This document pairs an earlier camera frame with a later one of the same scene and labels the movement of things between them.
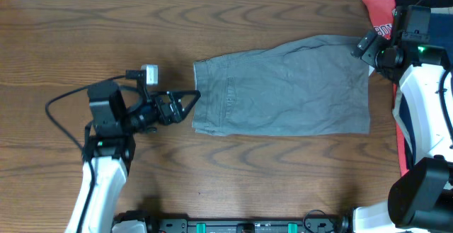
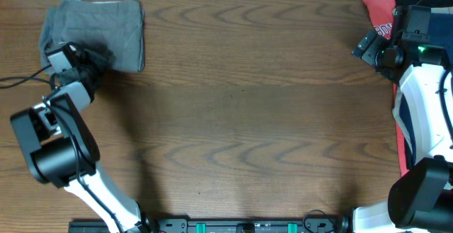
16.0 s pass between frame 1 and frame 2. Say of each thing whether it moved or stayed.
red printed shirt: stayed
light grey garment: stayed
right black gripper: stayed
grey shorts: moved
